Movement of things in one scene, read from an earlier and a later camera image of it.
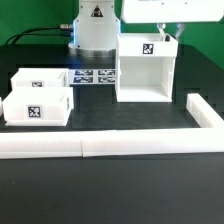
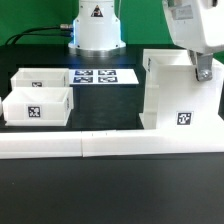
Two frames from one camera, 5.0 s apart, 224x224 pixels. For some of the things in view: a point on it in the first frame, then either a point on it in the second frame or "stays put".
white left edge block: (1, 106) stays put
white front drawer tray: (38, 106) stays put
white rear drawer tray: (40, 78) stays put
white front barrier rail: (80, 144) stays put
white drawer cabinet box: (145, 68) -> (174, 98)
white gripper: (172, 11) -> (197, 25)
